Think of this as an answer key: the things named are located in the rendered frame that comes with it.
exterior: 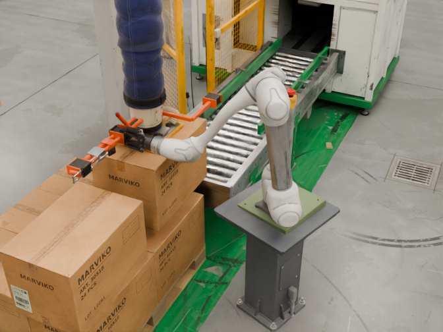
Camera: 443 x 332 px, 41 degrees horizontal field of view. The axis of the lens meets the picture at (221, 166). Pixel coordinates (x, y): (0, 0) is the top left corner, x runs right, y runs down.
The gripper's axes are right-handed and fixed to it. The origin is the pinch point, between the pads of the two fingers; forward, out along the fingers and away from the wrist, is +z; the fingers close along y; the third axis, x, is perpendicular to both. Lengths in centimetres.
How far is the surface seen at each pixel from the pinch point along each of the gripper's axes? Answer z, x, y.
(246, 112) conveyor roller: -1, 160, 66
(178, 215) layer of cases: -17, 26, 66
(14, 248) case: 13, -70, 26
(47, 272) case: -9, -75, 28
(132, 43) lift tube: -1.1, 16.2, -43.7
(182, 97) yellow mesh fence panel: 40, 134, 50
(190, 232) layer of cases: -21, 33, 83
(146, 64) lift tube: -6.4, 19.7, -32.5
